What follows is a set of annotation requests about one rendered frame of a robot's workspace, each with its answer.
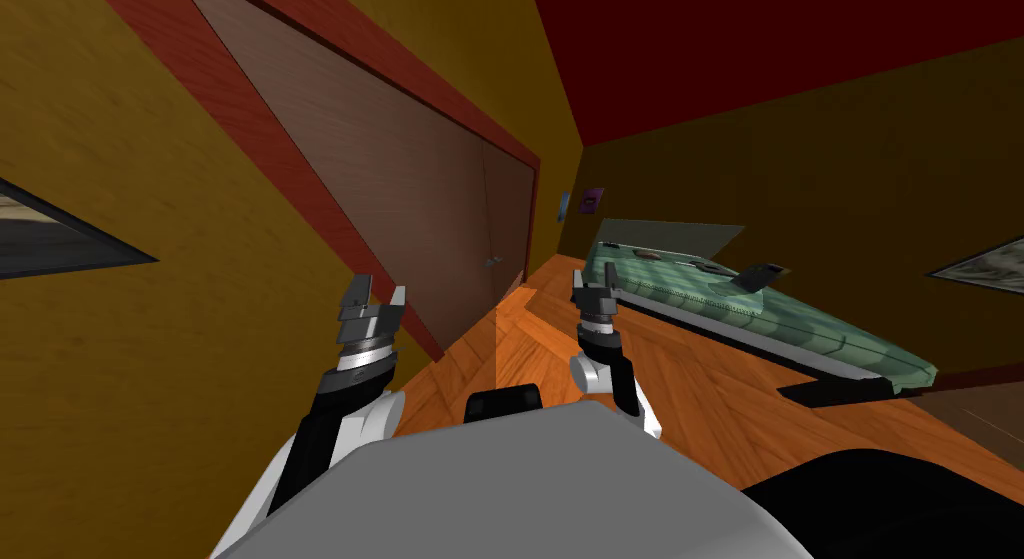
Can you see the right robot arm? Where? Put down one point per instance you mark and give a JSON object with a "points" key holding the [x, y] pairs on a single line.
{"points": [[608, 367]]}

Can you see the purple wall picture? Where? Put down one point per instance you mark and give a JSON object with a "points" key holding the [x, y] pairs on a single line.
{"points": [[591, 200]]}

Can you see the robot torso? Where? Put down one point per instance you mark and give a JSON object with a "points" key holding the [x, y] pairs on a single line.
{"points": [[512, 487]]}

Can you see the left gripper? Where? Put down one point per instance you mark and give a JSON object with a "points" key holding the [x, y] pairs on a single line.
{"points": [[364, 323]]}

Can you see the black framed wall picture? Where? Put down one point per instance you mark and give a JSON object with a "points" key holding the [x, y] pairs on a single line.
{"points": [[48, 239]]}

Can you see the blue wall picture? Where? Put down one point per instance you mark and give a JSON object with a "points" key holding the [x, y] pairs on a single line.
{"points": [[563, 207]]}

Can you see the grey framed wall picture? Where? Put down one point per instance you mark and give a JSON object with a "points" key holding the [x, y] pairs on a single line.
{"points": [[988, 269]]}

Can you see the brown wooden door leaf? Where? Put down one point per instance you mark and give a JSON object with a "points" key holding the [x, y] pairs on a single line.
{"points": [[510, 215], [376, 167]]}

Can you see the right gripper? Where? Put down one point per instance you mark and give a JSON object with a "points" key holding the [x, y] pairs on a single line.
{"points": [[596, 303]]}

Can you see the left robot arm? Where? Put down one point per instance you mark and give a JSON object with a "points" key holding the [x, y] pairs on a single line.
{"points": [[344, 411]]}

